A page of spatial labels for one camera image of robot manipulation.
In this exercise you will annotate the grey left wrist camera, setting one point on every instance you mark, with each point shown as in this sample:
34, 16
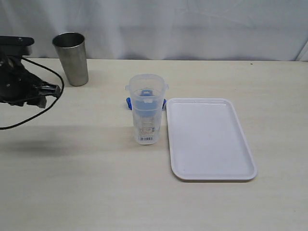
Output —
16, 46

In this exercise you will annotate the clear tall plastic container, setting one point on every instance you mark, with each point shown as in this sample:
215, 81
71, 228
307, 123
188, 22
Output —
147, 100

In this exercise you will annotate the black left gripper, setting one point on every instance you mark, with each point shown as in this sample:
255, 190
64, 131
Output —
18, 86

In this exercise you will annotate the blue plastic container lid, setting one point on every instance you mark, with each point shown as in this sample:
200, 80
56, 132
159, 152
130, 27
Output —
148, 109

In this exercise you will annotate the white rectangular plastic tray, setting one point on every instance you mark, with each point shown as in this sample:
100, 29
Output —
207, 142

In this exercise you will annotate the stainless steel tumbler cup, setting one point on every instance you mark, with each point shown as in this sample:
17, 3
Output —
70, 47

